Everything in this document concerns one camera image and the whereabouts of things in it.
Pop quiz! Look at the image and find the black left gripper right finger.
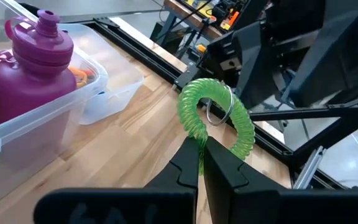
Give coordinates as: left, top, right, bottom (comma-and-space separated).
203, 138, 358, 224

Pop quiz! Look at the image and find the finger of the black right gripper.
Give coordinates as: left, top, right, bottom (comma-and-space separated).
290, 0, 358, 109
231, 21, 280, 110

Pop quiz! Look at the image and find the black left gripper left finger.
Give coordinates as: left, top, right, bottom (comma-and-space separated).
33, 136, 201, 224

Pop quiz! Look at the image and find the green coil keyring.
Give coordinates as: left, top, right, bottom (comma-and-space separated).
177, 77, 256, 161

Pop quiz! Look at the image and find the red coil keyring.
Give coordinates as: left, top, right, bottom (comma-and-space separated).
82, 68, 98, 80

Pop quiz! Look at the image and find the orange coil keyring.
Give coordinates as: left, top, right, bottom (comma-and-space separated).
68, 65, 89, 90

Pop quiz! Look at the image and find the purple sports bottle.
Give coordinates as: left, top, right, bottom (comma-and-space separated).
0, 9, 78, 129

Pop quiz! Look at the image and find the workbench with black legs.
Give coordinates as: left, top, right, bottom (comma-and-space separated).
149, 0, 262, 62

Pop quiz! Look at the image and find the small clear plastic bin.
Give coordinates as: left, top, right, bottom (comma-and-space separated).
57, 23, 145, 126

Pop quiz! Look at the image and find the large clear plastic bin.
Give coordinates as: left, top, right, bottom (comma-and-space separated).
0, 0, 109, 215

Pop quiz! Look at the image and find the black aluminium rig frame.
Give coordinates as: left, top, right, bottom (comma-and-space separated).
19, 2, 358, 190

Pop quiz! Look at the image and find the silver aluminium bracket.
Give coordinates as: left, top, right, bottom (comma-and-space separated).
292, 145, 326, 190

